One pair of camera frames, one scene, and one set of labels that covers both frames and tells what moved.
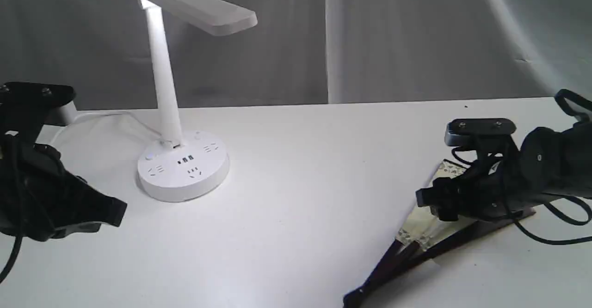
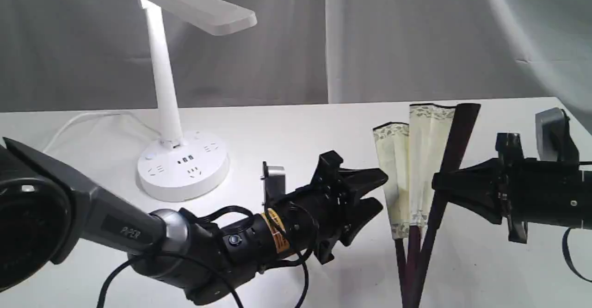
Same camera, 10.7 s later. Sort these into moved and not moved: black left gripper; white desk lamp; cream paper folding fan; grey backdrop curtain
Moved: black left gripper; cream paper folding fan
Not moved: grey backdrop curtain; white desk lamp
